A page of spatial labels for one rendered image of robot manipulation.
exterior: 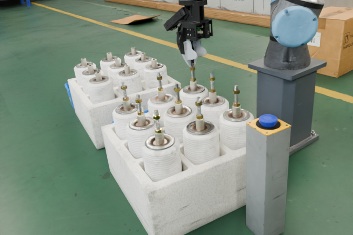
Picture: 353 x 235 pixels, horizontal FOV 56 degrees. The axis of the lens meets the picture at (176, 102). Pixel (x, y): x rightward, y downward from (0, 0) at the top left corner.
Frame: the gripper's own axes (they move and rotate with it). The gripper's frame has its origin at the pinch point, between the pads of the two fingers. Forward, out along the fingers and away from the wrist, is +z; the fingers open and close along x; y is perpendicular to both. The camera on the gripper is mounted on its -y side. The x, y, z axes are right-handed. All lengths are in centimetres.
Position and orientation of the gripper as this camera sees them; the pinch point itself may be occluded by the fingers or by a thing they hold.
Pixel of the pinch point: (190, 62)
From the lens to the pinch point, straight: 109.0
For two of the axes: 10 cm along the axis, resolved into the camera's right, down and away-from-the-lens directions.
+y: 6.7, 2.6, -7.0
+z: 0.9, 9.0, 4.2
